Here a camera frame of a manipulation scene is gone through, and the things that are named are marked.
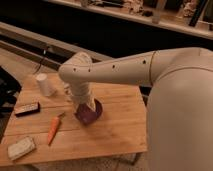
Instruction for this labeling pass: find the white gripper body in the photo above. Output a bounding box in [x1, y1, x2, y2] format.
[63, 83, 96, 110]

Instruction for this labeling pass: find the orange carrot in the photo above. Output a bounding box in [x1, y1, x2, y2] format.
[47, 113, 65, 146]

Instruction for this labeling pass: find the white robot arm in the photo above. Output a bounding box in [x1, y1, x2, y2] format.
[59, 47, 213, 171]

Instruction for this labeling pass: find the white sponge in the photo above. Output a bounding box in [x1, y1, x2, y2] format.
[7, 137, 36, 161]

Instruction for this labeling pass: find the purple bowl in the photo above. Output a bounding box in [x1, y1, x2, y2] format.
[75, 99, 103, 125]

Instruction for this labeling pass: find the white paper cup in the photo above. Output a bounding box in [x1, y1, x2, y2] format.
[36, 73, 56, 97]

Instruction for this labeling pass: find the wooden table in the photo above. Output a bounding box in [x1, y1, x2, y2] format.
[0, 73, 147, 166]

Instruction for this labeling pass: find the dark rectangular block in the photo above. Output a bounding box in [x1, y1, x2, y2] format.
[14, 102, 40, 117]

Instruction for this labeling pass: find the black cable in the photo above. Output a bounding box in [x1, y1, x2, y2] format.
[33, 45, 51, 75]

